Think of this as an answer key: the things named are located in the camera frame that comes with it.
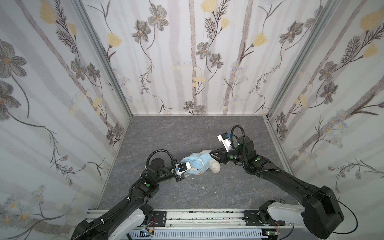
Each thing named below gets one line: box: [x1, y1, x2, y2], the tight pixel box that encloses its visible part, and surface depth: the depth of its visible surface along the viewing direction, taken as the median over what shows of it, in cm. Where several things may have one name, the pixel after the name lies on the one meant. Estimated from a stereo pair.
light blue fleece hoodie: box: [180, 152, 213, 176], surface depth 73 cm
